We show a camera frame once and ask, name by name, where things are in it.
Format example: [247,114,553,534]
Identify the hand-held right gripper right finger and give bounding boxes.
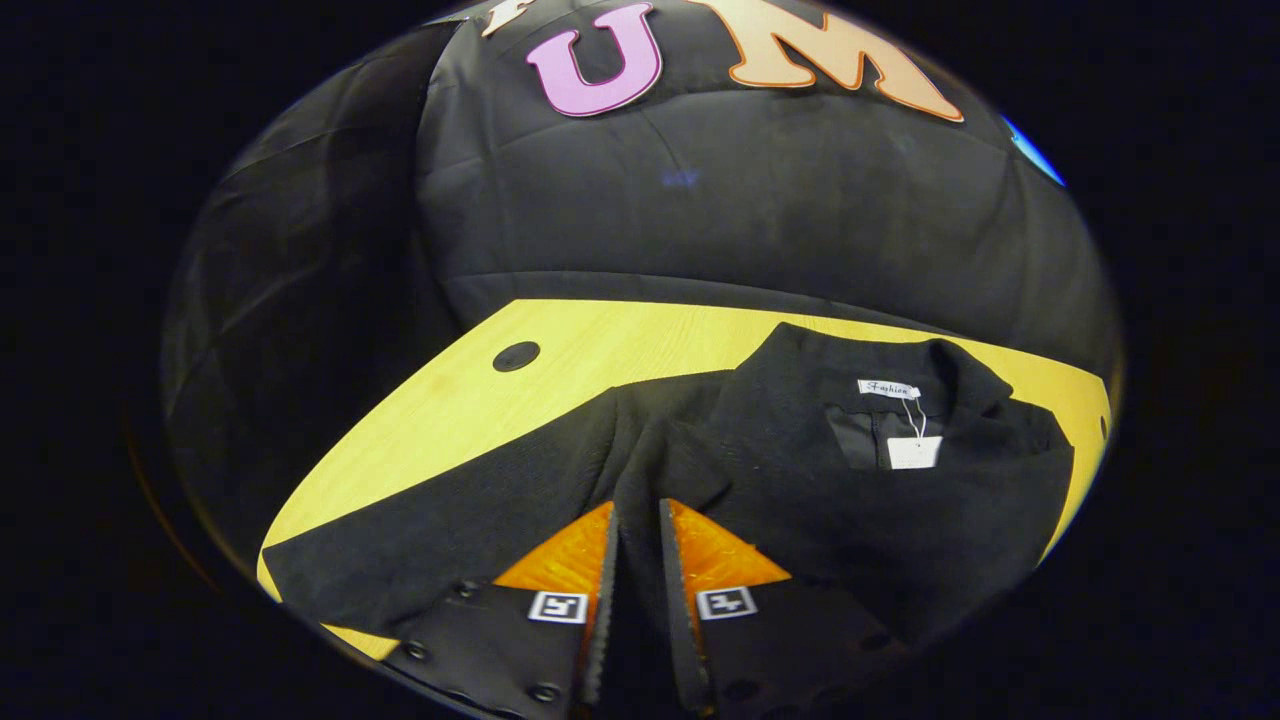
[658,497,901,720]

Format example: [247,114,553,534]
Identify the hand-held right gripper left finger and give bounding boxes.
[380,500,619,720]

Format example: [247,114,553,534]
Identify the black coat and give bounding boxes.
[262,322,1076,701]

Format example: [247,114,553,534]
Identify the white hang tag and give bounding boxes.
[887,436,943,471]

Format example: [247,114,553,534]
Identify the black backdrop cloth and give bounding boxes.
[160,0,1123,591]

